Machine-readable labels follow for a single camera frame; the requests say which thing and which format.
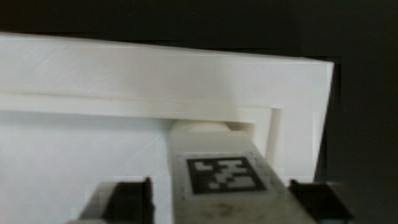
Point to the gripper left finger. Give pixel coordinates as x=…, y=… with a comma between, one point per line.
x=119, y=204

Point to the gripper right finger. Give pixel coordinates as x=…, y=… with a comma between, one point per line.
x=320, y=202

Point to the white table leg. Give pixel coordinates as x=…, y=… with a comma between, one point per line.
x=227, y=191

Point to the white fence wall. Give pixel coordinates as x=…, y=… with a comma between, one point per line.
x=91, y=77

